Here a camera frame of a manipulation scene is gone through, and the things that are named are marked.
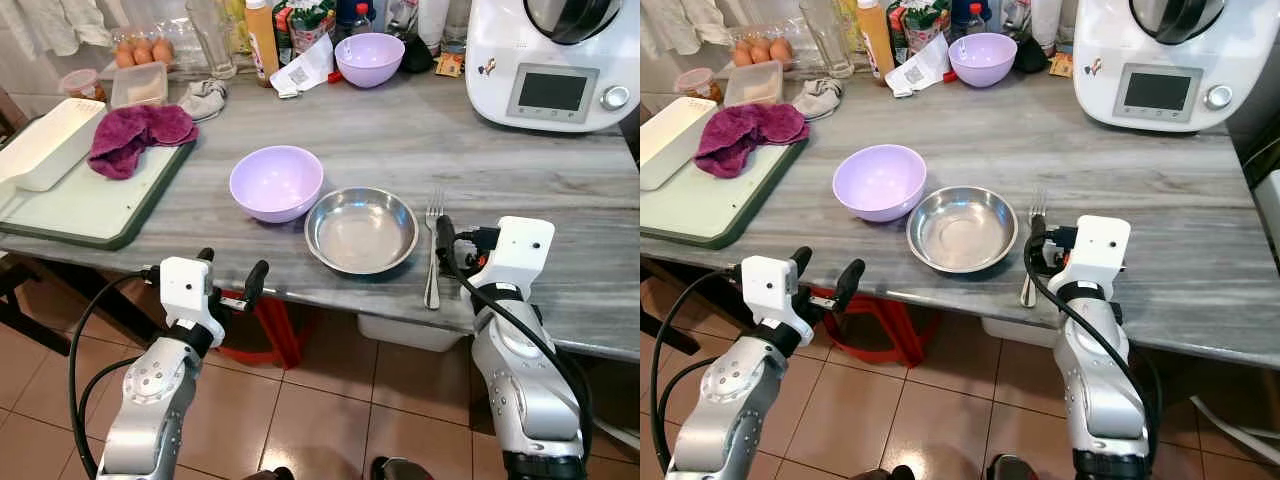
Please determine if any silver metal fork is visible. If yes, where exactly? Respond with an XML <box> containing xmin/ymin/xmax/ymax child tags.
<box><xmin>423</xmin><ymin>191</ymin><xmax>447</xmax><ymax>311</ymax></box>
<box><xmin>1019</xmin><ymin>189</ymin><xmax>1049</xmax><ymax>309</ymax></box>

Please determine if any red plastic stool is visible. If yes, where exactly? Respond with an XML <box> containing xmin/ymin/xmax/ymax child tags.
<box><xmin>214</xmin><ymin>289</ymin><xmax>313</xmax><ymax>372</ymax></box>
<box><xmin>808</xmin><ymin>288</ymin><xmax>927</xmax><ymax>369</ymax></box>

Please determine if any stainless steel bowl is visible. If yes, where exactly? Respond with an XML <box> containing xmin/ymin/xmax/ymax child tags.
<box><xmin>304</xmin><ymin>187</ymin><xmax>420</xmax><ymax>277</ymax></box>
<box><xmin>906</xmin><ymin>185</ymin><xmax>1019</xmax><ymax>275</ymax></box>

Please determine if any white bin under table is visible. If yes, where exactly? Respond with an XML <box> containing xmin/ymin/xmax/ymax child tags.
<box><xmin>356</xmin><ymin>312</ymin><xmax>467</xmax><ymax>354</ymax></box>
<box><xmin>979</xmin><ymin>316</ymin><xmax>1063</xmax><ymax>349</ymax></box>

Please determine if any large lilac plastic bowl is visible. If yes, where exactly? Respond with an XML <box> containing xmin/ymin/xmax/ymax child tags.
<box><xmin>229</xmin><ymin>146</ymin><xmax>325</xmax><ymax>225</ymax></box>
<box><xmin>832</xmin><ymin>144</ymin><xmax>928</xmax><ymax>223</ymax></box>

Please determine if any white green-edged cutting board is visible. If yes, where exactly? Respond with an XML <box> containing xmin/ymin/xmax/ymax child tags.
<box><xmin>0</xmin><ymin>128</ymin><xmax>197</xmax><ymax>252</ymax></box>
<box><xmin>640</xmin><ymin>134</ymin><xmax>810</xmax><ymax>251</ymax></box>

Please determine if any purple towel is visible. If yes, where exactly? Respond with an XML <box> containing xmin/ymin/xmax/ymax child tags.
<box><xmin>87</xmin><ymin>104</ymin><xmax>200</xmax><ymax>182</ymax></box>
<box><xmin>694</xmin><ymin>102</ymin><xmax>810</xmax><ymax>180</ymax></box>

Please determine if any grey crumpled cloth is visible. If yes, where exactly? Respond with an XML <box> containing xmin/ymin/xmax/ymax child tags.
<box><xmin>178</xmin><ymin>78</ymin><xmax>230</xmax><ymax>124</ymax></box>
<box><xmin>790</xmin><ymin>77</ymin><xmax>845</xmax><ymax>122</ymax></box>

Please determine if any white oblong plastic box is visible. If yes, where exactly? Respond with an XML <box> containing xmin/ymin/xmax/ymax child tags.
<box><xmin>640</xmin><ymin>96</ymin><xmax>719</xmax><ymax>192</ymax></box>
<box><xmin>0</xmin><ymin>97</ymin><xmax>108</xmax><ymax>193</ymax></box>

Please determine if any clear plastic food container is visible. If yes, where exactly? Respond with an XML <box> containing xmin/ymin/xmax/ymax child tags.
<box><xmin>722</xmin><ymin>60</ymin><xmax>785</xmax><ymax>108</ymax></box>
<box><xmin>109</xmin><ymin>61</ymin><xmax>170</xmax><ymax>110</ymax></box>

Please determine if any black pouch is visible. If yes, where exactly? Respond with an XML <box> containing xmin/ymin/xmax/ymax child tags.
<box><xmin>399</xmin><ymin>34</ymin><xmax>437</xmax><ymax>75</ymax></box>
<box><xmin>1011</xmin><ymin>36</ymin><xmax>1052</xmax><ymax>74</ymax></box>

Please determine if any small lilac plastic bowl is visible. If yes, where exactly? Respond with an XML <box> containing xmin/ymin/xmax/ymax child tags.
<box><xmin>948</xmin><ymin>32</ymin><xmax>1019</xmax><ymax>89</ymax></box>
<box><xmin>334</xmin><ymin>33</ymin><xmax>407</xmax><ymax>90</ymax></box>

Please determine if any white kitchen cooking machine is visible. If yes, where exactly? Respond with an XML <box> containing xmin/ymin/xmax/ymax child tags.
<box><xmin>464</xmin><ymin>0</ymin><xmax>641</xmax><ymax>135</ymax></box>
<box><xmin>1072</xmin><ymin>0</ymin><xmax>1280</xmax><ymax>134</ymax></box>

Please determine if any pink-lidded jar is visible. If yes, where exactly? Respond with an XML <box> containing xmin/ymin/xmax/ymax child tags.
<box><xmin>59</xmin><ymin>68</ymin><xmax>108</xmax><ymax>104</ymax></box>
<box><xmin>673</xmin><ymin>67</ymin><xmax>724</xmax><ymax>104</ymax></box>

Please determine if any white paper with QR code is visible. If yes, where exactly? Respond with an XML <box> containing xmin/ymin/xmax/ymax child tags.
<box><xmin>269</xmin><ymin>34</ymin><xmax>337</xmax><ymax>100</ymax></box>
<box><xmin>884</xmin><ymin>34</ymin><xmax>952</xmax><ymax>99</ymax></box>

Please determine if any tall clear drinking glass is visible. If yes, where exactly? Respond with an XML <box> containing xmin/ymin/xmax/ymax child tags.
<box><xmin>184</xmin><ymin>0</ymin><xmax>239</xmax><ymax>81</ymax></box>
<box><xmin>797</xmin><ymin>0</ymin><xmax>855</xmax><ymax>80</ymax></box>

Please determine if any orange bottle with white cap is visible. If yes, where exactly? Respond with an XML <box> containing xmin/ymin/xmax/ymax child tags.
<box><xmin>243</xmin><ymin>0</ymin><xmax>282</xmax><ymax>89</ymax></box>
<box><xmin>856</xmin><ymin>0</ymin><xmax>897</xmax><ymax>87</ymax></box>

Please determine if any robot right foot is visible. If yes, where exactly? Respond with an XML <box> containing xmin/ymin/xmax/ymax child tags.
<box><xmin>984</xmin><ymin>454</ymin><xmax>1043</xmax><ymax>480</ymax></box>
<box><xmin>369</xmin><ymin>456</ymin><xmax>437</xmax><ymax>480</ymax></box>

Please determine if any green food package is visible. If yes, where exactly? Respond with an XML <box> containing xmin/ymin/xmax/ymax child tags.
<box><xmin>898</xmin><ymin>0</ymin><xmax>952</xmax><ymax>53</ymax></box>
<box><xmin>284</xmin><ymin>0</ymin><xmax>339</xmax><ymax>57</ymax></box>

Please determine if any hanging white cloth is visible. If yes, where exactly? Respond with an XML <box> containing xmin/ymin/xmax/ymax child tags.
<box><xmin>640</xmin><ymin>0</ymin><xmax>733</xmax><ymax>58</ymax></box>
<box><xmin>0</xmin><ymin>0</ymin><xmax>113</xmax><ymax>59</ymax></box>

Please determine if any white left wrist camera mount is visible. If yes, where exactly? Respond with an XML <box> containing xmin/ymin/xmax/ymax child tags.
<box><xmin>740</xmin><ymin>256</ymin><xmax>817</xmax><ymax>347</ymax></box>
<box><xmin>158</xmin><ymin>257</ymin><xmax>227</xmax><ymax>347</ymax></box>

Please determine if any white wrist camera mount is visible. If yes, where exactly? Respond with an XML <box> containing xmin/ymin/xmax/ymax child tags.
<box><xmin>468</xmin><ymin>216</ymin><xmax>556</xmax><ymax>297</ymax></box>
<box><xmin>740</xmin><ymin>256</ymin><xmax>817</xmax><ymax>347</ymax></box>
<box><xmin>158</xmin><ymin>257</ymin><xmax>227</xmax><ymax>347</ymax></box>
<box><xmin>1058</xmin><ymin>215</ymin><xmax>1133</xmax><ymax>297</ymax></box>

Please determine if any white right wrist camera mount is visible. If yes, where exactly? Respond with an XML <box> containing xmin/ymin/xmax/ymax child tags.
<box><xmin>1058</xmin><ymin>215</ymin><xmax>1133</xmax><ymax>297</ymax></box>
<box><xmin>468</xmin><ymin>216</ymin><xmax>556</xmax><ymax>297</ymax></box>

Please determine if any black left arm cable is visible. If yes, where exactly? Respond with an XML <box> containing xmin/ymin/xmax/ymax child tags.
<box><xmin>67</xmin><ymin>266</ymin><xmax>163</xmax><ymax>480</ymax></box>
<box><xmin>649</xmin><ymin>264</ymin><xmax>747</xmax><ymax>475</ymax></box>

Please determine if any white floor cable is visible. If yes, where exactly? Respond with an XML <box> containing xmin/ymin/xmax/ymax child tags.
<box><xmin>588</xmin><ymin>418</ymin><xmax>641</xmax><ymax>453</ymax></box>
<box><xmin>1188</xmin><ymin>393</ymin><xmax>1280</xmax><ymax>468</ymax></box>

